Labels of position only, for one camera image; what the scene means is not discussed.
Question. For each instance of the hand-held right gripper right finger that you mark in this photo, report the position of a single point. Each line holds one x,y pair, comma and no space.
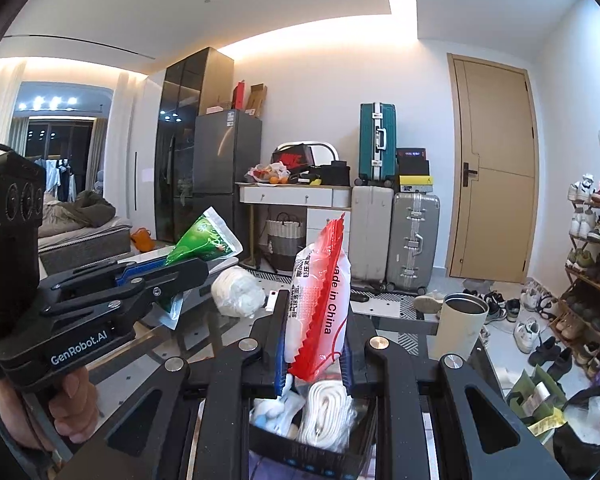
365,365

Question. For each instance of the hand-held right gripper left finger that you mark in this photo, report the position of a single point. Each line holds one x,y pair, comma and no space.
267,365

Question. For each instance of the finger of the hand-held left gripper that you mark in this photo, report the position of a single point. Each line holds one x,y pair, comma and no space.
180,275
130,271

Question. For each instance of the green white packet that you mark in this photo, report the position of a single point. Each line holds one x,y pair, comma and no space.
205,240

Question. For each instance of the white plush toy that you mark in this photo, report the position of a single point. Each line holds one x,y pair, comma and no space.
275,412

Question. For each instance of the red white cotton packet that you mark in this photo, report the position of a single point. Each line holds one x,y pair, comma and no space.
320,310

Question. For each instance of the black cardboard box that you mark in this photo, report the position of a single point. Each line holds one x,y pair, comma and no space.
310,465

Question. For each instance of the person's left hand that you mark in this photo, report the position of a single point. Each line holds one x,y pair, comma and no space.
77,405

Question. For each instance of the orange bag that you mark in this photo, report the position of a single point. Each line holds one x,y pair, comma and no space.
142,240

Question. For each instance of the grey sofa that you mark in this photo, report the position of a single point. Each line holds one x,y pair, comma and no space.
90,250

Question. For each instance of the white plastic bag bundle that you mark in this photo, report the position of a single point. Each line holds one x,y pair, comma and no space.
237,292

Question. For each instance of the white usb stick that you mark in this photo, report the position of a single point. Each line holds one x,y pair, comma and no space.
270,300

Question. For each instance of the olive coat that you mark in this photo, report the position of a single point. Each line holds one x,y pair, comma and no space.
85,210

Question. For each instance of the hanging clothes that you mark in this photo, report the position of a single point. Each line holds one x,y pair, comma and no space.
55,175

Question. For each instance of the cream tumbler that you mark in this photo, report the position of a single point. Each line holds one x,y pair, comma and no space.
460,335

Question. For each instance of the wicker basket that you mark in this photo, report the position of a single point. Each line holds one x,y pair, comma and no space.
285,240

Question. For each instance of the beige curtain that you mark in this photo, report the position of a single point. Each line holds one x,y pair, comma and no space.
97,155

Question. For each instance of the grey refrigerator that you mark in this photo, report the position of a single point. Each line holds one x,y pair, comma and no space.
225,160

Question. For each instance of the beige suitcase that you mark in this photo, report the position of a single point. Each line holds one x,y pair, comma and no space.
372,235

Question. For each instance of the bag of fruit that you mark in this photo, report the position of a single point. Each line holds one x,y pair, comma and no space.
267,174

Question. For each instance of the silver suitcase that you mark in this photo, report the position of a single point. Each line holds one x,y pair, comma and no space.
412,240

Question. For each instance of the white dresser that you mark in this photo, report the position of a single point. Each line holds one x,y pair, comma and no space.
290,195

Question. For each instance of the dark glass cabinet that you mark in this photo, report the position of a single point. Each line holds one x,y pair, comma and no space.
180,135

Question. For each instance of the green paper bag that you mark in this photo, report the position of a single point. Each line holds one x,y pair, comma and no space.
525,395

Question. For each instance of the scattered sneakers group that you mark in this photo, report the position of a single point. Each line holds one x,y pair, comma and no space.
527,332

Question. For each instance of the flat white box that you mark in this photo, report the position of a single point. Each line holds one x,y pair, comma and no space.
219,108

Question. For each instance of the red box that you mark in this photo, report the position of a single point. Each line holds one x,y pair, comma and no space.
239,95

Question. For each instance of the brown cardboard box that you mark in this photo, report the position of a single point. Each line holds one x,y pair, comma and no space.
256,100

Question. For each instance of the white rounded mirror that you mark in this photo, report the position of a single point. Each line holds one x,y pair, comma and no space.
327,150

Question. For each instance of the dark box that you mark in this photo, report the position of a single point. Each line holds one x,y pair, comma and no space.
412,162

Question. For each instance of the teal suitcase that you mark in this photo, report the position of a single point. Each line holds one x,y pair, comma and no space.
377,145

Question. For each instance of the black trash bag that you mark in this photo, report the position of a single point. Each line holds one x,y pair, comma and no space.
575,455

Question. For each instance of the tan wooden door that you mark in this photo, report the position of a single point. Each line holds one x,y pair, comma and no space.
500,160

